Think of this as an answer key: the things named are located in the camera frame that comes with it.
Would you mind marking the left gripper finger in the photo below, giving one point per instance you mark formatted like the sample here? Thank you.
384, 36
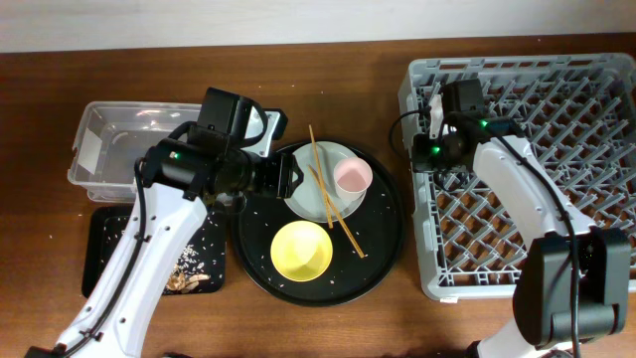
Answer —
299, 187
300, 169

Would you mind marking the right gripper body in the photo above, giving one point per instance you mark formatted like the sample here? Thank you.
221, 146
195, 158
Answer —
432, 153

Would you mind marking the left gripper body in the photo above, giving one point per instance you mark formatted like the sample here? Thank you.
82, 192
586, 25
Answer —
284, 179

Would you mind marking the pink plastic cup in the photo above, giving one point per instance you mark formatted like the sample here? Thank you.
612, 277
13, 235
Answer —
352, 177

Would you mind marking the yellow bowl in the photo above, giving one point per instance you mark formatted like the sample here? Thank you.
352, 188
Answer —
301, 251

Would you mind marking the food scraps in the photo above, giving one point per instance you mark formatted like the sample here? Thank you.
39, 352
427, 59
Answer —
189, 268

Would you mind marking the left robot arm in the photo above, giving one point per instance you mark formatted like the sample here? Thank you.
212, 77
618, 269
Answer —
177, 183

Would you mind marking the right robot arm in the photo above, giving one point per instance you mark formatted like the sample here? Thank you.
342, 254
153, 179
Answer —
573, 288

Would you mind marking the grey dishwasher rack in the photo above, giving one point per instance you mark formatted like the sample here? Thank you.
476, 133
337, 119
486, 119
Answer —
579, 114

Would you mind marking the wooden chopstick lower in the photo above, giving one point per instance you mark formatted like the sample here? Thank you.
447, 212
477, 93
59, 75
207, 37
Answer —
341, 221

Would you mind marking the wooden chopstick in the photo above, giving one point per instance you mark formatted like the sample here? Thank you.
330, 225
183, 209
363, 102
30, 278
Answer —
318, 170
341, 221

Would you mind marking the grey round plate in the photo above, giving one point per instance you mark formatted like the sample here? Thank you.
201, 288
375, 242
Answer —
309, 204

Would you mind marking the wooden chopstick upper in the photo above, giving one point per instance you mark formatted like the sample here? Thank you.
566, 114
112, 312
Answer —
318, 170

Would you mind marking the round black tray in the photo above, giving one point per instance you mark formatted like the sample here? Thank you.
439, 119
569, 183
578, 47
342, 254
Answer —
378, 226

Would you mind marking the black rectangular tray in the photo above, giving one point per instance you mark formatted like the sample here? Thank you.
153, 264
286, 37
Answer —
204, 248

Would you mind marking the clear plastic bin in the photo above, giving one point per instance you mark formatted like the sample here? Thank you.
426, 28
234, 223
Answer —
112, 135

